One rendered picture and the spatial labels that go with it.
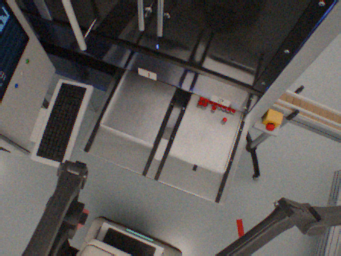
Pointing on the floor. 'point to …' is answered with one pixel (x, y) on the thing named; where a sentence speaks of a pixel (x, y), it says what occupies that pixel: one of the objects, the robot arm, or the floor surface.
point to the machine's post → (298, 62)
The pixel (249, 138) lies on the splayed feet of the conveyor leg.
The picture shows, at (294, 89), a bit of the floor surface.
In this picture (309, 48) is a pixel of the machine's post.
